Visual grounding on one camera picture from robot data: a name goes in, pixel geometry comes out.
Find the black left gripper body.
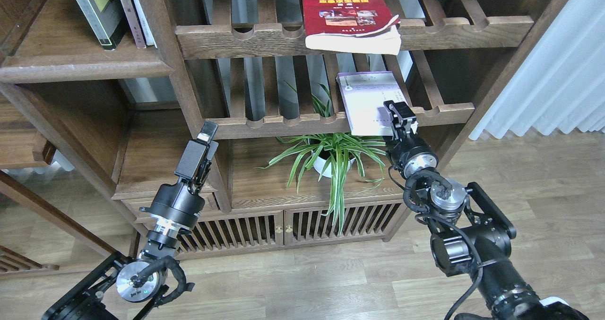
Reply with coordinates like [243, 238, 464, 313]
[139, 178, 205, 233]

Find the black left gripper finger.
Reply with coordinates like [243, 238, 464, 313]
[174, 121, 218, 182]

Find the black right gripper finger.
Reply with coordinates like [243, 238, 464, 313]
[384, 100, 418, 133]

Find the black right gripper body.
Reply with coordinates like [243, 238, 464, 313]
[385, 123, 439, 179]

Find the pale lavender cover book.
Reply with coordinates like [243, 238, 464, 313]
[337, 71, 408, 136]

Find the black yellow-green cover book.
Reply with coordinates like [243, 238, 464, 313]
[76, 0, 127, 50]

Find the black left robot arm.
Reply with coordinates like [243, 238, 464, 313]
[43, 121, 218, 320]

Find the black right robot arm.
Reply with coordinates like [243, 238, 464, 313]
[384, 100, 586, 320]

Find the dark wooden bookshelf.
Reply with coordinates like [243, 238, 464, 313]
[1, 0, 568, 259]

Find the green spider plant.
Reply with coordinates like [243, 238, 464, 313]
[256, 81, 402, 235]

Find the white plant pot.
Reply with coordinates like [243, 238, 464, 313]
[313, 151, 355, 181]

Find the red cover book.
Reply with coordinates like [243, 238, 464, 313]
[302, 0, 402, 55]

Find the wooden side furniture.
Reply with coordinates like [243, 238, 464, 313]
[1, 97, 134, 277]

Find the white pleated curtain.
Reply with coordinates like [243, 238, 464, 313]
[469, 0, 605, 140]

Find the white spine upright book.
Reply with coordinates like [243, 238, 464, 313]
[133, 0, 157, 47]

